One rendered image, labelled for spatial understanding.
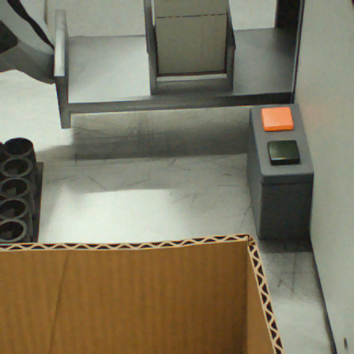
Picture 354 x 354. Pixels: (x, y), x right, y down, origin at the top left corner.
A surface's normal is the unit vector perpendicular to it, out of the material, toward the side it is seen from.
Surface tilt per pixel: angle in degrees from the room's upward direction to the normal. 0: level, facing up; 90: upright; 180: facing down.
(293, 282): 0
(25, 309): 85
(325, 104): 90
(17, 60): 110
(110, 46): 0
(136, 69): 0
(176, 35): 90
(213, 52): 90
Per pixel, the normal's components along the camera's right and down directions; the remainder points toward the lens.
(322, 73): -1.00, 0.05
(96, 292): 0.05, 0.58
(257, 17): -0.01, -0.72
